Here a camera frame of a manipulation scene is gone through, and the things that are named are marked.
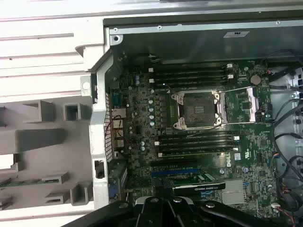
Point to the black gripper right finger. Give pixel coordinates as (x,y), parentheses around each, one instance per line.
(225,212)

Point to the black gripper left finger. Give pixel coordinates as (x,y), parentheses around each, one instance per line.
(113,212)

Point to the metal socket cover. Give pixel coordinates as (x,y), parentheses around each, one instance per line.
(252,104)

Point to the CPU socket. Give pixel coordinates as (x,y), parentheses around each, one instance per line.
(196,108)

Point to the silver chipset heatsink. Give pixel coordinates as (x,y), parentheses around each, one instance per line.
(233,189)

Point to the black graphics card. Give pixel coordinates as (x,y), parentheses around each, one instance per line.
(198,188)

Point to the teal-topped capacitor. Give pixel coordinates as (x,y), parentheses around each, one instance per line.
(245,169)

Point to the white board sticker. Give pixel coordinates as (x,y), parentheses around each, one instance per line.
(236,156)

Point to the blue expansion slot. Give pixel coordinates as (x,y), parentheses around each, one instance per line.
(175,172)

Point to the black expansion slot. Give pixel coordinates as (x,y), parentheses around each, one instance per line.
(175,163)

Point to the black-clip RAM slot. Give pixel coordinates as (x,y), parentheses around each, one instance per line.
(189,83)
(217,134)
(196,146)
(189,73)

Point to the white-clip RAM slot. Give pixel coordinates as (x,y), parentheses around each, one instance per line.
(189,78)
(189,68)
(160,155)
(196,141)

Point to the green motherboard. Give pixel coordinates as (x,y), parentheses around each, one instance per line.
(248,142)

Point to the grey parts rack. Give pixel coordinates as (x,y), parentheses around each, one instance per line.
(78,146)

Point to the green RAM stick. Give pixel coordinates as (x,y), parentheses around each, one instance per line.
(21,183)

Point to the round coin battery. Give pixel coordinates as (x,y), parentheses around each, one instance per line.
(255,80)

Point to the black open PC case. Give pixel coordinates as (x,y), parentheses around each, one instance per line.
(189,47)

